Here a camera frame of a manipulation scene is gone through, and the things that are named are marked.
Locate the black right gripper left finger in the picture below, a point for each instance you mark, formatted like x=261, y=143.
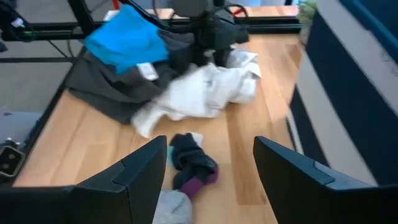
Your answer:
x=140, y=186

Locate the dark sock purple toe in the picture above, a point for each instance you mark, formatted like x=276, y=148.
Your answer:
x=192, y=165

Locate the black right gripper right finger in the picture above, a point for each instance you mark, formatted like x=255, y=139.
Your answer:
x=295, y=186

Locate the black power socket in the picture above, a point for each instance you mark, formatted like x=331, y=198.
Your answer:
x=9, y=160

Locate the navy white striped fabric basket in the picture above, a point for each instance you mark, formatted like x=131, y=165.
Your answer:
x=351, y=93

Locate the green plant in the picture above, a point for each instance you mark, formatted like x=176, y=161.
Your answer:
x=306, y=12

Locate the white garment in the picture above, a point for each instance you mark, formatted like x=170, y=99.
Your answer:
x=202, y=90

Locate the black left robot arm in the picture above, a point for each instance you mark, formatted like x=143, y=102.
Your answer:
x=189, y=7

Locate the light grey garment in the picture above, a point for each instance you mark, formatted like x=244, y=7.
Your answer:
x=172, y=208

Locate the dark grey garment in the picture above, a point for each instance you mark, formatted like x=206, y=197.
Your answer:
x=105, y=90

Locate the bright blue garment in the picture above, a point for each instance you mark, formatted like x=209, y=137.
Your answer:
x=127, y=40

